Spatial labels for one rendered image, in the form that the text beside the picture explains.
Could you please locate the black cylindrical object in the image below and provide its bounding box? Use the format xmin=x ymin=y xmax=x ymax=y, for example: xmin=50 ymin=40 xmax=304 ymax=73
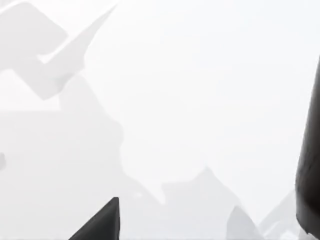
xmin=294 ymin=55 xmax=320 ymax=236

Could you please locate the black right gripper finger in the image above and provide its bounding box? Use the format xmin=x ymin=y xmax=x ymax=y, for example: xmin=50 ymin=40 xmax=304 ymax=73
xmin=67 ymin=196 xmax=121 ymax=240

